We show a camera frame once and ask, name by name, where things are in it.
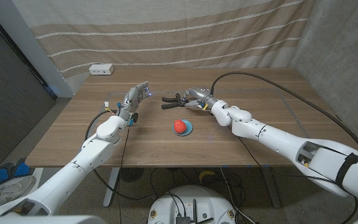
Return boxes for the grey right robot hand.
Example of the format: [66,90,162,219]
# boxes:
[183,86,219,110]

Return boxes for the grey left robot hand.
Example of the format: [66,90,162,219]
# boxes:
[116,81,152,122]

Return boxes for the black hand grip exerciser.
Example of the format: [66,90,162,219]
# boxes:
[161,92,188,110]

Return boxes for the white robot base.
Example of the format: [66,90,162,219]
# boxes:
[147,185,237,224]

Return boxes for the red stress ball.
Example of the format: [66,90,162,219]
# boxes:
[173,119,187,134]

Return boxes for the small blue plate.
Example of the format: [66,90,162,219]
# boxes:
[172,119,194,137]

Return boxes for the white power strip box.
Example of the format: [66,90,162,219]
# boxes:
[88,63,115,76]

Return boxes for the beige striped backdrop cloth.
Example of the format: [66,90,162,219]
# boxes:
[11,0,317,79]

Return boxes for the round black floor fan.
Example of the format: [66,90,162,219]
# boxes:
[119,167,145,183]

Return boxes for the yellow curved floor object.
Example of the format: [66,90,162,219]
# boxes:
[198,170,216,184]

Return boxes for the metal table leg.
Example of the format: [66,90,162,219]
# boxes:
[103,167,121,208]
[261,167,282,208]

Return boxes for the blue white shoes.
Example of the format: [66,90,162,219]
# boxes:
[0,167,44,215]

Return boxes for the dark grey door panel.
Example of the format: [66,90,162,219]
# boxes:
[0,9,57,169]

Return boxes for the blue black padded item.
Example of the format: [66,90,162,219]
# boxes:
[0,163,14,187]
[12,158,35,177]

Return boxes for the white sneaker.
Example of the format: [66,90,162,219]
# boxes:
[0,175,37,206]

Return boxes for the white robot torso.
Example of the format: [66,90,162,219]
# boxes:
[0,215,358,224]

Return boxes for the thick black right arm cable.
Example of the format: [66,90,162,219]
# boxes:
[209,72,358,223]

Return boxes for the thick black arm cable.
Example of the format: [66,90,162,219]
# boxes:
[209,72,358,223]
[85,109,157,202]

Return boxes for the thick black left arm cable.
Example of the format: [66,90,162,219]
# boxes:
[85,109,157,202]

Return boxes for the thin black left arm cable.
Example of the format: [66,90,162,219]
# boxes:
[118,124,131,224]

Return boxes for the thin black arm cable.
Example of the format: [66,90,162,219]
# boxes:
[118,124,131,224]
[237,136,335,182]

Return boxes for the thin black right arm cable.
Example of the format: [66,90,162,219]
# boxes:
[237,136,335,182]

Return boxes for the white door frame post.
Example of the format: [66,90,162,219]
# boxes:
[0,0,74,98]

